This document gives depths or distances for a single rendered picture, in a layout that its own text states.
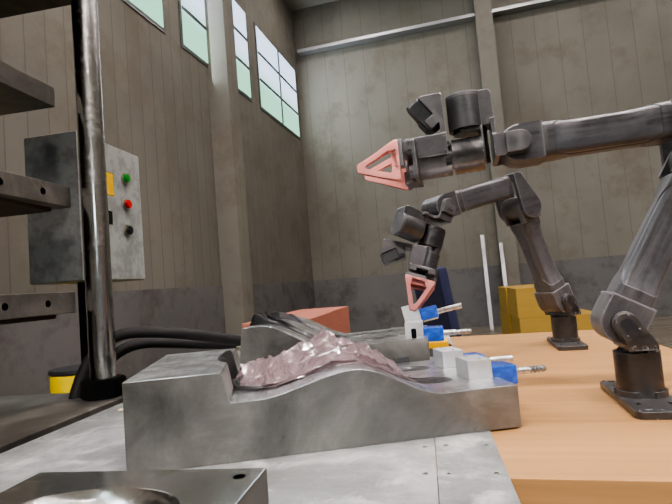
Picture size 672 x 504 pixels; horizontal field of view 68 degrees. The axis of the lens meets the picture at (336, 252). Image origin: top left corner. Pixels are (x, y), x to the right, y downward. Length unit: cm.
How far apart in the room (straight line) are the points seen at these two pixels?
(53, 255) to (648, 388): 135
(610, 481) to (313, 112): 1026
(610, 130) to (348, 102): 973
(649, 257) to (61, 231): 133
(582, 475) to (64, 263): 128
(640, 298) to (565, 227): 901
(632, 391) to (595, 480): 30
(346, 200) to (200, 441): 948
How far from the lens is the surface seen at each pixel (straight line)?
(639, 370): 86
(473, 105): 86
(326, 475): 60
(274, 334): 103
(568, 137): 86
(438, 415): 69
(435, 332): 104
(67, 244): 150
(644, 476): 61
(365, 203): 996
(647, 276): 86
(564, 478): 59
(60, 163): 154
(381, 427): 68
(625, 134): 88
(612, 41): 1078
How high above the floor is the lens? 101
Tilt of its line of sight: 4 degrees up
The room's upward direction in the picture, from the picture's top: 5 degrees counter-clockwise
